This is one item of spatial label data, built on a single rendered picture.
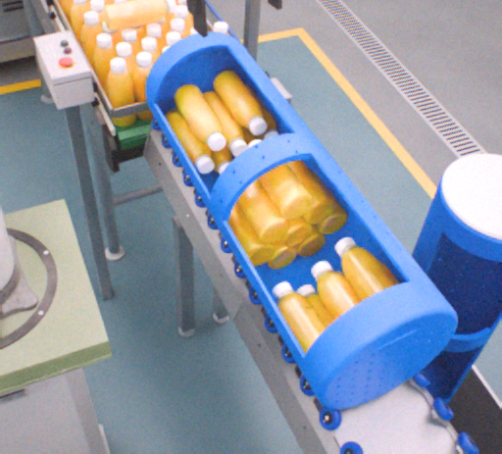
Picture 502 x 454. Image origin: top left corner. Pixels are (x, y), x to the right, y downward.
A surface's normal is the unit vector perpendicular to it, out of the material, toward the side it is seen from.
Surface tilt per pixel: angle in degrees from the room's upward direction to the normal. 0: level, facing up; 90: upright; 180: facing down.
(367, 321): 25
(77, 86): 90
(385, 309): 10
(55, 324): 1
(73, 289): 1
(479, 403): 0
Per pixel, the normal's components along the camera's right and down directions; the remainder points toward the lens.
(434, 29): 0.06, -0.68
